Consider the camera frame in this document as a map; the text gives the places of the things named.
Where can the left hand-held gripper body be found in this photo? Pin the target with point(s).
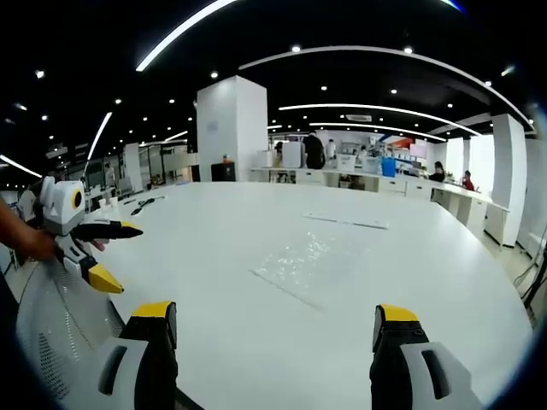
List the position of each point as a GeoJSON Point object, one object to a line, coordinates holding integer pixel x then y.
{"type": "Point", "coordinates": [64, 205]}

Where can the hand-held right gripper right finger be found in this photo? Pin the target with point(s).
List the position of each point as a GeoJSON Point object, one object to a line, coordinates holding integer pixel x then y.
{"type": "Point", "coordinates": [401, 346]}

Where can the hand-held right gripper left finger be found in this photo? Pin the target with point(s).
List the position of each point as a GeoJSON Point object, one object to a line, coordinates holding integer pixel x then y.
{"type": "Point", "coordinates": [147, 341]}

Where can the crinkled clear food packaging bag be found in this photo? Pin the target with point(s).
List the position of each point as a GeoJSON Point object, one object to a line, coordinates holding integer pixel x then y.
{"type": "Point", "coordinates": [309, 267]}

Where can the person's left hand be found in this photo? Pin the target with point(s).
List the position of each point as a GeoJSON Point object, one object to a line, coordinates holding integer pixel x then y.
{"type": "Point", "coordinates": [40, 245]}

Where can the white mesh chair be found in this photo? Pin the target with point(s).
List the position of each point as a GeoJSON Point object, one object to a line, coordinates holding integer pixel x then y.
{"type": "Point", "coordinates": [64, 324]}

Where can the black cabinet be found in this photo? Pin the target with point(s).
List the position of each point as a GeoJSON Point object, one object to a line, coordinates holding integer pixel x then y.
{"type": "Point", "coordinates": [223, 171]}

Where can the white counter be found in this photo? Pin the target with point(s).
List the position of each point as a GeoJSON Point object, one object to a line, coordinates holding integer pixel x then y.
{"type": "Point", "coordinates": [384, 188]}

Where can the blue box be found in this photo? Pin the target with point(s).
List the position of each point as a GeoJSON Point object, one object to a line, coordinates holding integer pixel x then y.
{"type": "Point", "coordinates": [388, 166]}

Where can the white storage box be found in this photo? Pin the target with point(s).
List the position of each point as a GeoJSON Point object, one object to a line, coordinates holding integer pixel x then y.
{"type": "Point", "coordinates": [346, 162]}

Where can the white appliance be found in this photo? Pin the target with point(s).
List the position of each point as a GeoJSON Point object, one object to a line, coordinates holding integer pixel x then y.
{"type": "Point", "coordinates": [294, 154]}

